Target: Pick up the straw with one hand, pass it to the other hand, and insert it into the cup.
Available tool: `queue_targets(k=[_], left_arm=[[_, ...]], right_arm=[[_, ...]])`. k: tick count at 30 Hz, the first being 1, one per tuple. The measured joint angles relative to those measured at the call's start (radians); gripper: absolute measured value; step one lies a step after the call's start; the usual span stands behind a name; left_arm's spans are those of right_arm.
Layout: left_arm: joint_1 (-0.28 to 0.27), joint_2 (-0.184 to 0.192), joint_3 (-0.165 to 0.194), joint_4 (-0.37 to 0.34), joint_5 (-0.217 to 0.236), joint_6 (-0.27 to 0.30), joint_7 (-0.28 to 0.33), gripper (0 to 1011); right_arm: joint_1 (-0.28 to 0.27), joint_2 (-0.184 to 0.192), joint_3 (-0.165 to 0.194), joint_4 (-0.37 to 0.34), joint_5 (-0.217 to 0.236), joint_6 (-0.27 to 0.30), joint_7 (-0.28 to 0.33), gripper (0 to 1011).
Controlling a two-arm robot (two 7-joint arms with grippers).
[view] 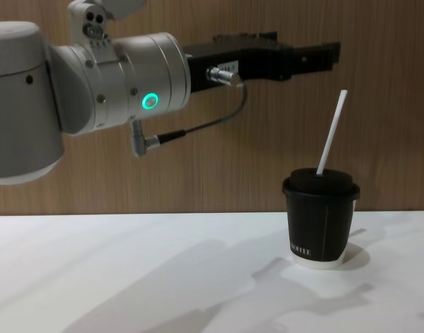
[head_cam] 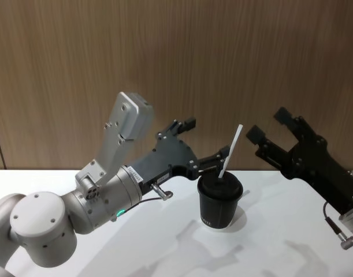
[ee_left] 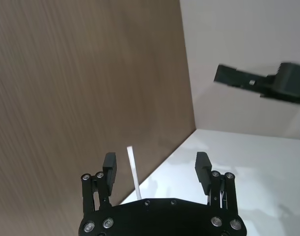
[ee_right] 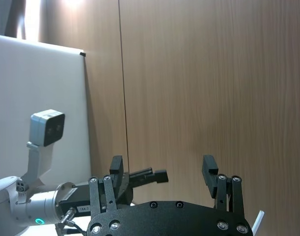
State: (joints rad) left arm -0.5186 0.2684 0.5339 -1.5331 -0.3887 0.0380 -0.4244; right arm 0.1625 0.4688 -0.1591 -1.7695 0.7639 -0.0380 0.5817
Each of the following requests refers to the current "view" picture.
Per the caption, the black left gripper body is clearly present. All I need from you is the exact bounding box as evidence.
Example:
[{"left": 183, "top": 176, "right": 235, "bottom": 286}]
[{"left": 183, "top": 31, "right": 296, "bottom": 95}]

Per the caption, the white paper straw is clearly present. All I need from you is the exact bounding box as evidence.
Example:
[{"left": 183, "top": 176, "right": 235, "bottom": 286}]
[{"left": 315, "top": 89, "right": 349, "bottom": 176}]

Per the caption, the black plastic cup lid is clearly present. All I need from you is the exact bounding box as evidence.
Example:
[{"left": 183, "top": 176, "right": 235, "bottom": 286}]
[{"left": 281, "top": 167, "right": 362, "bottom": 203}]

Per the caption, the black paper cup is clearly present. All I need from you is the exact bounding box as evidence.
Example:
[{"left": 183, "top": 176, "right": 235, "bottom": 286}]
[{"left": 285, "top": 196, "right": 355, "bottom": 271}]

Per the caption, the thin dark gripper cable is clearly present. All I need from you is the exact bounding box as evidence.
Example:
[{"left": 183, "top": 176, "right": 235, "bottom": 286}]
[{"left": 128, "top": 67, "right": 248, "bottom": 158}]

